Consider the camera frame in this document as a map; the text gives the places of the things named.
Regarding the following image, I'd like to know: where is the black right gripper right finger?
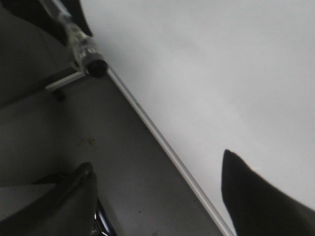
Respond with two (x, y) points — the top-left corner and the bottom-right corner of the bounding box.
(221, 150), (315, 236)

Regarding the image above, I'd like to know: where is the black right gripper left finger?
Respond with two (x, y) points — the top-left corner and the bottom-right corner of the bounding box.
(0, 0), (93, 46)

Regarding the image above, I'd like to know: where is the white whiteboard marker black cap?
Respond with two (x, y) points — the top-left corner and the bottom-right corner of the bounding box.
(51, 0), (108, 78)

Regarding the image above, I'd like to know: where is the white whiteboard with aluminium frame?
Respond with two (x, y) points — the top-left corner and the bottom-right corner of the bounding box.
(81, 0), (315, 235)

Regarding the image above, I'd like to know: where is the dark chrome-edged object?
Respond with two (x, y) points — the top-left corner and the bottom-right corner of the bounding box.
(0, 162), (117, 236)

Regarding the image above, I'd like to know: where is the grey whiteboard stand leg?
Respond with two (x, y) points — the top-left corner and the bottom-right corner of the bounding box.
(44, 67), (85, 92)

